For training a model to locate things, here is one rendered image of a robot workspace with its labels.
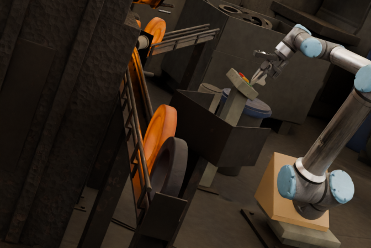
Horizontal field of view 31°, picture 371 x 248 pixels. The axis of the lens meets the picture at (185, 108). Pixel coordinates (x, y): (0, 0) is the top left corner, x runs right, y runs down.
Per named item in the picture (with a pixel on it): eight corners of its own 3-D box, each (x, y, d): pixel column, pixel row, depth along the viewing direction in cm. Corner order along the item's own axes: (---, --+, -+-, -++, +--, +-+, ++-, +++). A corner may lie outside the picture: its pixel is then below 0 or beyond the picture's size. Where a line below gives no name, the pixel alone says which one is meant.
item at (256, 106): (198, 169, 375) (228, 99, 364) (188, 147, 404) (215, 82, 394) (249, 184, 383) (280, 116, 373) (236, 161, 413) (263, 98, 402)
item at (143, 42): (125, 47, 287) (129, 35, 285) (135, 45, 295) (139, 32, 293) (137, 53, 285) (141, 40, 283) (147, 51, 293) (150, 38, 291)
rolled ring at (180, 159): (183, 126, 159) (170, 122, 159) (192, 166, 143) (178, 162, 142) (155, 189, 166) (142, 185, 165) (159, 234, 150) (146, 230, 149)
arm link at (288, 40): (303, 26, 322) (295, 19, 330) (286, 45, 323) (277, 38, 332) (316, 37, 326) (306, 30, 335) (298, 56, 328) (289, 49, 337)
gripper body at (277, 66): (274, 81, 331) (291, 62, 329) (261, 70, 328) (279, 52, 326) (269, 77, 338) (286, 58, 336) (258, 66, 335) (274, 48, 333)
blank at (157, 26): (139, 55, 302) (146, 58, 301) (141, 29, 290) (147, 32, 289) (159, 36, 311) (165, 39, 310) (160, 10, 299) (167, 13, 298)
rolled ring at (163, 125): (145, 187, 175) (133, 184, 174) (157, 126, 184) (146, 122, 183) (170, 162, 159) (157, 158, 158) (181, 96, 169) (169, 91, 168)
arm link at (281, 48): (284, 43, 324) (278, 39, 333) (277, 51, 325) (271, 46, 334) (297, 55, 328) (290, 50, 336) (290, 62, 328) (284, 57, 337)
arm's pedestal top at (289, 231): (308, 216, 347) (312, 209, 346) (338, 250, 318) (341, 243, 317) (255, 203, 335) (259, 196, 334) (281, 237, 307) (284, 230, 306)
